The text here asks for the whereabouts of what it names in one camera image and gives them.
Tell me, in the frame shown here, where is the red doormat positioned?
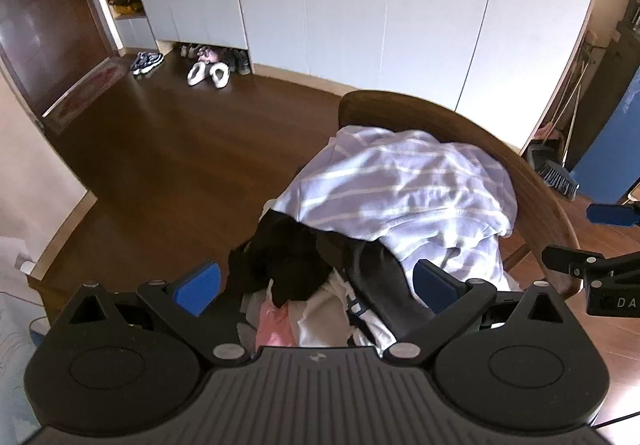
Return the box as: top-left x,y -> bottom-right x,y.
42,57 -> 132,136

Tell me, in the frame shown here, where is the brown door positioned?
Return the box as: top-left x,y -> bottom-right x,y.
0,0 -> 122,122

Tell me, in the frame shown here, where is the yellow black bag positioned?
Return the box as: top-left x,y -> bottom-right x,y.
107,0 -> 144,19

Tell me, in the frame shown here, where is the blue panel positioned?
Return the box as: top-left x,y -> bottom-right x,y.
570,70 -> 640,206

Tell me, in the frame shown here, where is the pink garment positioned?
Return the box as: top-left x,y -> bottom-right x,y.
255,300 -> 299,352

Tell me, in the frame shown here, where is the white printed cloth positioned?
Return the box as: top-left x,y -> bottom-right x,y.
0,236 -> 52,445

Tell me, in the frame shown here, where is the broom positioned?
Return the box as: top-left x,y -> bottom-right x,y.
537,65 -> 587,200

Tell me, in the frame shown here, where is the lavender white striped shirt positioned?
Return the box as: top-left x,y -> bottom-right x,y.
272,125 -> 519,297

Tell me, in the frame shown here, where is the wooden chair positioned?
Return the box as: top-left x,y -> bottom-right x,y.
337,90 -> 584,300

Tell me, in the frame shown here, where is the white slipper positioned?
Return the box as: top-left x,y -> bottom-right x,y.
209,62 -> 231,90
186,62 -> 211,86

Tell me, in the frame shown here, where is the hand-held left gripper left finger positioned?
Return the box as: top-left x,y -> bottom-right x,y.
56,262 -> 252,368

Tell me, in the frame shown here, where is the white garment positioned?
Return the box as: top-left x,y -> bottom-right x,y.
295,274 -> 401,357

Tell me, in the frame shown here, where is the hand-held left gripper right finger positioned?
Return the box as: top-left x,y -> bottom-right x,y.
384,259 -> 576,368

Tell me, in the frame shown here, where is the white wardrobe cabinet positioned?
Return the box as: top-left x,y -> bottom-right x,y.
127,0 -> 596,156

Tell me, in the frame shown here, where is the dustpan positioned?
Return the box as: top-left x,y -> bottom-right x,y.
524,139 -> 552,172

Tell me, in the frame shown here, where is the black garment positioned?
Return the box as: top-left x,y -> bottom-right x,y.
227,209 -> 437,342

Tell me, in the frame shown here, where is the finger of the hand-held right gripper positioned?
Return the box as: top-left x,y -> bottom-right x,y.
541,245 -> 640,278
586,202 -> 640,229

